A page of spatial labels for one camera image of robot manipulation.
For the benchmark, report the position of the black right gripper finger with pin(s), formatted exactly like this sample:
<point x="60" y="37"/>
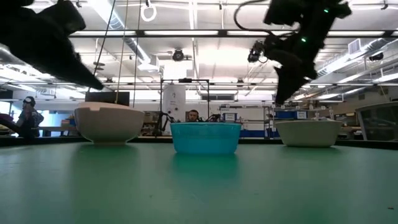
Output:
<point x="287" y="87"/>

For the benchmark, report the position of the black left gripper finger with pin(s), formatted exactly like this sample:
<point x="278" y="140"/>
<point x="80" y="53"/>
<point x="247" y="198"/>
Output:
<point x="81" y="76"/>

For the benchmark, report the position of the blue storage bin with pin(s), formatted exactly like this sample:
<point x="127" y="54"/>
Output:
<point x="290" y="115"/>

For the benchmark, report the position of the black monitor screen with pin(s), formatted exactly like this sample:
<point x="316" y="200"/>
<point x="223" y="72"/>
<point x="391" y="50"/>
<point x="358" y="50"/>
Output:
<point x="107" y="98"/>

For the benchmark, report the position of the plain white bowl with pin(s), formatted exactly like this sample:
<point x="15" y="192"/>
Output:
<point x="308" y="133"/>

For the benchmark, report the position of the chipped white bowl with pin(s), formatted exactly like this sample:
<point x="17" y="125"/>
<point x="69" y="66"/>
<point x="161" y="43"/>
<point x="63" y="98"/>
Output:
<point x="109" y="124"/>

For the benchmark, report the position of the person with headset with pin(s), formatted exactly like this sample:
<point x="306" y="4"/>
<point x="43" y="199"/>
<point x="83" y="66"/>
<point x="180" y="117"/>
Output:
<point x="29" y="119"/>

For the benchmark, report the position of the blue plastic bowl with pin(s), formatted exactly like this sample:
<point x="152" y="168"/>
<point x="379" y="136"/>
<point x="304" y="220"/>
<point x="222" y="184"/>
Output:
<point x="205" y="138"/>

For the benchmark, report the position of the white cylindrical tank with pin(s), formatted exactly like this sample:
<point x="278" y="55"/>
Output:
<point x="174" y="102"/>

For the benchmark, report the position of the glass-sided cabinet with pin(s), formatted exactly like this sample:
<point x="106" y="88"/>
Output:
<point x="379" y="123"/>

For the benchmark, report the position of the person behind blue bowl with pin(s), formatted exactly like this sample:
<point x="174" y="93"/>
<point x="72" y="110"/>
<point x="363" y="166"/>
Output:
<point x="193" y="115"/>

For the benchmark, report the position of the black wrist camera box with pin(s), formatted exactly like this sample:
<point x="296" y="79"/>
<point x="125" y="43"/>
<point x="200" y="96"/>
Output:
<point x="255" y="52"/>

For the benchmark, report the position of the silver ventilation duct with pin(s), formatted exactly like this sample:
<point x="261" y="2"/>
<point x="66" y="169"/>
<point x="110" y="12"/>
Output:
<point x="136" y="48"/>

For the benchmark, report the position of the black metal frame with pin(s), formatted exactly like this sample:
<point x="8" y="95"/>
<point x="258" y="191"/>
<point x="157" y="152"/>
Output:
<point x="161" y="102"/>

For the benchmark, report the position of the black ceiling camera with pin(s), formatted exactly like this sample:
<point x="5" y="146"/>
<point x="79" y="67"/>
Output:
<point x="178" y="55"/>

